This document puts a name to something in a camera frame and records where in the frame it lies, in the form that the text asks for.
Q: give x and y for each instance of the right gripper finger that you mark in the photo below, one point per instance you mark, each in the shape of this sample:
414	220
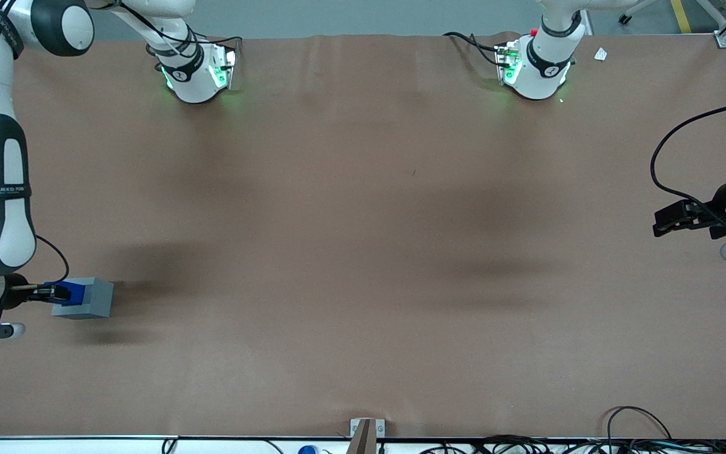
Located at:
38	287
48	296

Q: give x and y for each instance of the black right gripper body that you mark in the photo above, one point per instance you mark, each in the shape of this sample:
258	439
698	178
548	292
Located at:
15	291

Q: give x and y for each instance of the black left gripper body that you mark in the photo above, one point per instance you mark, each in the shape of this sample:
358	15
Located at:
721	210

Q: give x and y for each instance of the blue plastic insert part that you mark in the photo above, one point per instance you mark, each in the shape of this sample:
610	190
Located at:
76	292

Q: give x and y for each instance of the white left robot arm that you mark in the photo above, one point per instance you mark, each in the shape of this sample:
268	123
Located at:
539	69

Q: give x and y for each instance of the gray square socket base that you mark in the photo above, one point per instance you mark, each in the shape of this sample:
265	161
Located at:
98	302

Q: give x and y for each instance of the small white paper scrap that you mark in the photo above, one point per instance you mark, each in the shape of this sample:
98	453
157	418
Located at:
600	54

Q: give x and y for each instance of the chair leg with caster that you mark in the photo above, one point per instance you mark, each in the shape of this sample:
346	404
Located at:
624	17

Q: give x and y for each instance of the blue round cap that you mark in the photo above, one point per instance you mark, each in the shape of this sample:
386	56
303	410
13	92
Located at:
307	450

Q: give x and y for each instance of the brown paper table cover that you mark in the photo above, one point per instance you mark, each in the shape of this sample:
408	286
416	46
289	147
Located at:
363	284

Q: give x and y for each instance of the metal corner bracket plate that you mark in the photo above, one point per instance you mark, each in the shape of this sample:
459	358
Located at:
380	427

